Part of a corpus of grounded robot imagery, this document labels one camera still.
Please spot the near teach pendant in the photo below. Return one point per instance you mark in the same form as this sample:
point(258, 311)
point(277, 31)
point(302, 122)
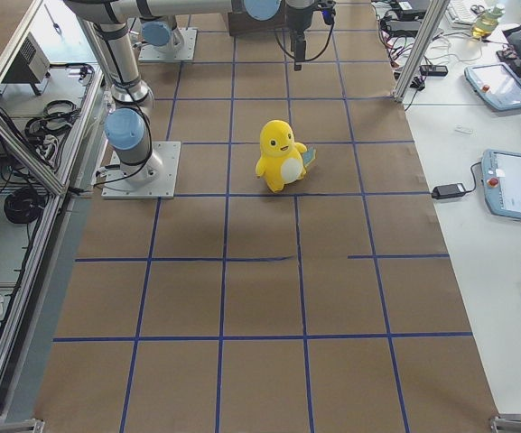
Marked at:
point(501, 176)

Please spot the yellow liquid bottle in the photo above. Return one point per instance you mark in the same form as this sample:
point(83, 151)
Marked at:
point(487, 22)

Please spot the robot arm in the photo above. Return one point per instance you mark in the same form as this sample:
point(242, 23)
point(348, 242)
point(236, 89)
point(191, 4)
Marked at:
point(128, 128)
point(162, 33)

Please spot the far teach pendant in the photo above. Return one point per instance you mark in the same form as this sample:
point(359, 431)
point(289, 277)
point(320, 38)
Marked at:
point(496, 84)

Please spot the black power adapter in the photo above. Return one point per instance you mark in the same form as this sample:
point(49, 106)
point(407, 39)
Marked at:
point(448, 191)

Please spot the grey control box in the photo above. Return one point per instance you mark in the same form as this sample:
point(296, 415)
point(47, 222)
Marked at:
point(30, 66)

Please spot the aluminium frame post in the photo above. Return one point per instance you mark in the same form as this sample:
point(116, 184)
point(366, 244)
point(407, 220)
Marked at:
point(429, 26)

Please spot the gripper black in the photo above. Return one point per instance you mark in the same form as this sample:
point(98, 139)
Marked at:
point(297, 20)

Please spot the brown wooden drawer cabinet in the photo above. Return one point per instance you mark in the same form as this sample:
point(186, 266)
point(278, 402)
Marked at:
point(241, 24)

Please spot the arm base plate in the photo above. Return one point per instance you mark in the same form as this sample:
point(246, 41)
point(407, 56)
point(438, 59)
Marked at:
point(157, 179)
point(148, 54)

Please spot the teach pendant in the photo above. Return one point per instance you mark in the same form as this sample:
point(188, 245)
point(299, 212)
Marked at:
point(501, 176)
point(496, 84)

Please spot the yellow plush toy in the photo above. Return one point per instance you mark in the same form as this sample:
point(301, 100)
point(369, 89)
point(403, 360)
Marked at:
point(282, 160)

